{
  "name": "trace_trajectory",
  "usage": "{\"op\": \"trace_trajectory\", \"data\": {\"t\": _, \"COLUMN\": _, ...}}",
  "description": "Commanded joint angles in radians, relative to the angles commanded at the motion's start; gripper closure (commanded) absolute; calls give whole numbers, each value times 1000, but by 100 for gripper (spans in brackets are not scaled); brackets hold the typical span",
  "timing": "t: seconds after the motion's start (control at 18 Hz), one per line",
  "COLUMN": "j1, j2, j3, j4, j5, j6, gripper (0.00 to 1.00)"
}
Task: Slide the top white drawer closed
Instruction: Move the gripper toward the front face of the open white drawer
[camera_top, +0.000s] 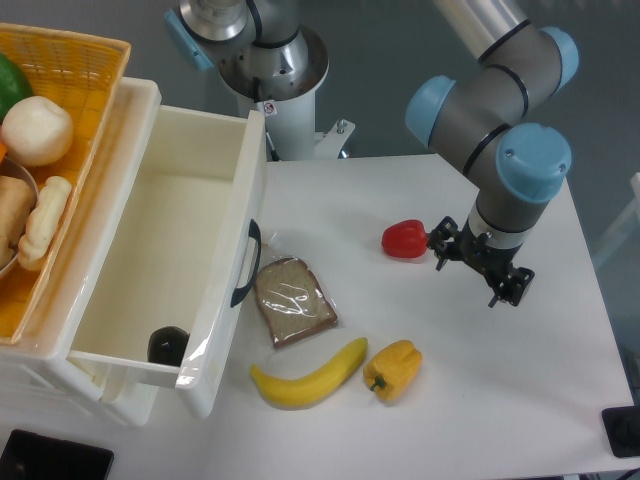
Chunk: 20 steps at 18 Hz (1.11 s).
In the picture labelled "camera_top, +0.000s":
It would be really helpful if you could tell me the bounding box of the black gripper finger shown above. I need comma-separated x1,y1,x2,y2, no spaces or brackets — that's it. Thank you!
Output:
487,266,534,307
427,216,459,271

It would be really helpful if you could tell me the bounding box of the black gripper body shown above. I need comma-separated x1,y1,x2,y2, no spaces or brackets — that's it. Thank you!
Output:
456,207,516,286

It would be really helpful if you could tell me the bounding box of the white top drawer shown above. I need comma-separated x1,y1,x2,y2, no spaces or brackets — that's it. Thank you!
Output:
72,106,266,418

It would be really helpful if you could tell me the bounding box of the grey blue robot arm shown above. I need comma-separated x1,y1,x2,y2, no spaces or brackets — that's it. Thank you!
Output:
165,1,579,305

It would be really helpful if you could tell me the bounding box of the black round object in drawer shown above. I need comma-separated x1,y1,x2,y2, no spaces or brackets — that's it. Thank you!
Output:
147,326,190,367

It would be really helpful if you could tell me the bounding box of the white drawer cabinet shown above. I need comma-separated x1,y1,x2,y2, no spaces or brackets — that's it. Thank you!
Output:
1,78,161,425

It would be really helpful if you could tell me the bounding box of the red bell pepper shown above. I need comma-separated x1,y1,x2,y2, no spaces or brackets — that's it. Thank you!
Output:
381,219,428,259

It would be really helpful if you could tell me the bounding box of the yellow bell pepper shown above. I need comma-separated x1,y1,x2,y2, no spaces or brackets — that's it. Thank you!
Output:
363,340,423,402

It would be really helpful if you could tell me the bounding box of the wrapped brown bread slice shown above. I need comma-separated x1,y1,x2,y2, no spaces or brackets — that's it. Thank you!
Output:
254,257,338,349

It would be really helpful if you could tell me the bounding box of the black device bottom right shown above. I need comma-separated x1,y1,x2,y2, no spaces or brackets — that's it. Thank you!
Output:
601,406,639,458

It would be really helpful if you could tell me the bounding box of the black device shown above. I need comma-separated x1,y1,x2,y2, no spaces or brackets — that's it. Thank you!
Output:
601,406,639,458
1,429,114,479

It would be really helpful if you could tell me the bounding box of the yellow banana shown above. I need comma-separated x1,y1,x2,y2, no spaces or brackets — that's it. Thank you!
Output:
249,337,368,410

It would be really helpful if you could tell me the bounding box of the beige peanut-shaped toy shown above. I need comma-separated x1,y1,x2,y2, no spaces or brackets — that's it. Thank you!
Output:
18,176,72,271

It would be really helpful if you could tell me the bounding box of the orange plastic basket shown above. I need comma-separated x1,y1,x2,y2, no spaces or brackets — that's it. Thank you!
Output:
1,23,131,344

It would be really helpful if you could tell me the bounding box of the white round bun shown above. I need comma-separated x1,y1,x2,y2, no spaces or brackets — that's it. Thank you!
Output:
2,96,74,167

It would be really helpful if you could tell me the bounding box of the tan bread roll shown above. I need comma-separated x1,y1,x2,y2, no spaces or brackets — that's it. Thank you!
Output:
0,176,36,268

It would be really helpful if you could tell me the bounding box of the green vegetable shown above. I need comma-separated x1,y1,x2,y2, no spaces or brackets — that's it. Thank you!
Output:
0,54,34,121

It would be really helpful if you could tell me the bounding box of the black device bottom left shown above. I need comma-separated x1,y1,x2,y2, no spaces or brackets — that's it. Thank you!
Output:
1,429,114,479

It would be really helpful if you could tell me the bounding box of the black drawer handle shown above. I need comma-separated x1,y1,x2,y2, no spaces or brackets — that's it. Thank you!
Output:
229,218,262,309

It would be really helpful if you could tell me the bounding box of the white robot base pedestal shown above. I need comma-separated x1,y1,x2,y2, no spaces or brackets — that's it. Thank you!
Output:
218,26,356,160

